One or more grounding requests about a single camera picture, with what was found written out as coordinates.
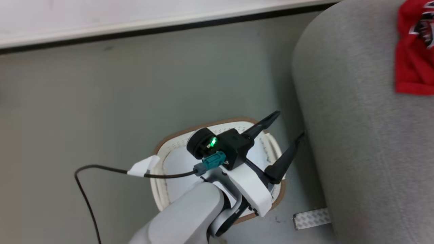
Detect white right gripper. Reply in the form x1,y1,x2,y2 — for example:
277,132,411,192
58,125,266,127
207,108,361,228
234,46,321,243
222,110,305,217

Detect thin black camera cable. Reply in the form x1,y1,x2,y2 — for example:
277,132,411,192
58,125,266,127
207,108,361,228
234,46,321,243
74,164,207,244

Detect teal cable connector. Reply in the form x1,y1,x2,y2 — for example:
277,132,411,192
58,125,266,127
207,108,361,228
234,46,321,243
202,151,226,170

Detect red printed jersey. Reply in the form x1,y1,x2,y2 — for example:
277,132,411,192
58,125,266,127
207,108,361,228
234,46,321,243
395,0,434,95

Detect black skirting strip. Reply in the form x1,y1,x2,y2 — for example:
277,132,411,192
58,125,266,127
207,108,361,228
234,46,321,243
0,2,343,55

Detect white laundry basket brown rim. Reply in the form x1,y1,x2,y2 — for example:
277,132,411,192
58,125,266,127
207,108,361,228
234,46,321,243
150,118,286,224

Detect white tape cable tag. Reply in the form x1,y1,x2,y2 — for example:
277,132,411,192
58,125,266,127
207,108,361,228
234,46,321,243
127,155,160,177

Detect grey fabric sofa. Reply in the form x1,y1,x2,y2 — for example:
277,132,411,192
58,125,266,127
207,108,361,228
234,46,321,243
292,0,434,244

